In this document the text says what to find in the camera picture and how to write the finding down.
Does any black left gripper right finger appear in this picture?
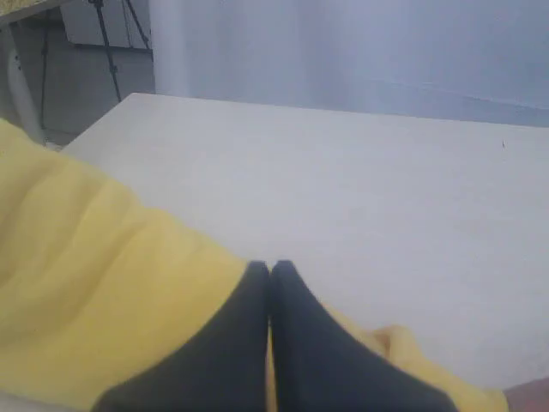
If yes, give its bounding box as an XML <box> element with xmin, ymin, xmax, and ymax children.
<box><xmin>270</xmin><ymin>261</ymin><xmax>455</xmax><ymax>411</ymax></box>

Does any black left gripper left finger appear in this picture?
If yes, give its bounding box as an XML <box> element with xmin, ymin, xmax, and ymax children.
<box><xmin>94</xmin><ymin>262</ymin><xmax>268</xmax><ymax>411</ymax></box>

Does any yellow sleeve forearm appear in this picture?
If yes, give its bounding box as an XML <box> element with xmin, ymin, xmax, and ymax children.
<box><xmin>1</xmin><ymin>122</ymin><xmax>508</xmax><ymax>411</ymax></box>

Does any bare person hand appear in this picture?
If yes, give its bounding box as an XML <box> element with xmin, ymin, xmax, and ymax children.
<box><xmin>504</xmin><ymin>378</ymin><xmax>549</xmax><ymax>412</ymax></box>

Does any white table leg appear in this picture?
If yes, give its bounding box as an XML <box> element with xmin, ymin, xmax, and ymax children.
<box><xmin>1</xmin><ymin>24</ymin><xmax>46</xmax><ymax>146</ymax></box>

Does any white backdrop curtain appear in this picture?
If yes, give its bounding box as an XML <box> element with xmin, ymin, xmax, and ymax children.
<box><xmin>149</xmin><ymin>1</ymin><xmax>548</xmax><ymax>127</ymax></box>

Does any black tripod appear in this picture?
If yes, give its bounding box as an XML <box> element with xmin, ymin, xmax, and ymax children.
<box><xmin>39</xmin><ymin>0</ymin><xmax>154</xmax><ymax>129</ymax></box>

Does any wooden side table top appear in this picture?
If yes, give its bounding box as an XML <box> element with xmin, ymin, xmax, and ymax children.
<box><xmin>0</xmin><ymin>0</ymin><xmax>65</xmax><ymax>26</ymax></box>

